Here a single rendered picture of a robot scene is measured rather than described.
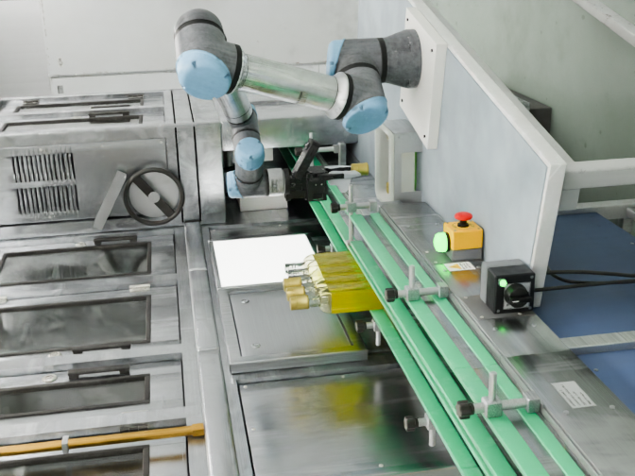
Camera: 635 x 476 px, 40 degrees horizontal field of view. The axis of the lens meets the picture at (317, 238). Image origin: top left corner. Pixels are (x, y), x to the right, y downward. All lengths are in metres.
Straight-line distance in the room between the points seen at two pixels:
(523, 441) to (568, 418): 0.08
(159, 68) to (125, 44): 0.26
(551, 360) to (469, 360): 0.14
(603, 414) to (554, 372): 0.14
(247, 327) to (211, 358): 0.18
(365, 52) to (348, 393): 0.84
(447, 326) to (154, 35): 4.36
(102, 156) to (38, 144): 0.22
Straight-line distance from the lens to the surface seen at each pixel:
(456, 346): 1.64
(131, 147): 3.15
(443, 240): 1.96
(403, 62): 2.27
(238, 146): 2.29
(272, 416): 1.99
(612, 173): 1.76
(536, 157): 1.69
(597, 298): 1.88
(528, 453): 1.35
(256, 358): 2.15
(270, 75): 2.06
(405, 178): 2.41
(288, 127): 3.15
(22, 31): 6.36
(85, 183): 3.19
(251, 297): 2.51
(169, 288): 2.72
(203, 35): 2.03
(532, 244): 1.73
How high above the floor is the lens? 1.41
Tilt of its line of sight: 9 degrees down
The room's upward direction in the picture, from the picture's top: 95 degrees counter-clockwise
